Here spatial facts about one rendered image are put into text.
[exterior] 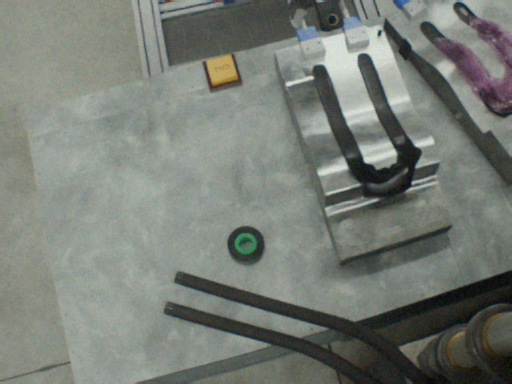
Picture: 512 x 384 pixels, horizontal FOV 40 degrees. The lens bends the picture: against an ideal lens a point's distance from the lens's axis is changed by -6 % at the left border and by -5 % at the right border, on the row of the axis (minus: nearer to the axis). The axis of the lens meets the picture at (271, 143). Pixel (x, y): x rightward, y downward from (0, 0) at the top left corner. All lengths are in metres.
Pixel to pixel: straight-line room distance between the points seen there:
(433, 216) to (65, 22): 1.78
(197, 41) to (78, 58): 0.53
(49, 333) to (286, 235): 1.14
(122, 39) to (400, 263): 1.56
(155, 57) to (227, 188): 0.91
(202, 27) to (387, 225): 1.20
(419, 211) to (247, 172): 0.40
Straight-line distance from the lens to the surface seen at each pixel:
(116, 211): 1.68
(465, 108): 1.69
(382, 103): 1.65
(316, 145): 1.57
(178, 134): 1.71
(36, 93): 2.79
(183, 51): 2.49
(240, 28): 2.51
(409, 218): 1.59
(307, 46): 1.66
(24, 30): 2.94
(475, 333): 1.12
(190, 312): 1.56
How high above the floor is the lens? 2.37
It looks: 69 degrees down
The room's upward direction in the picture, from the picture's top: 3 degrees counter-clockwise
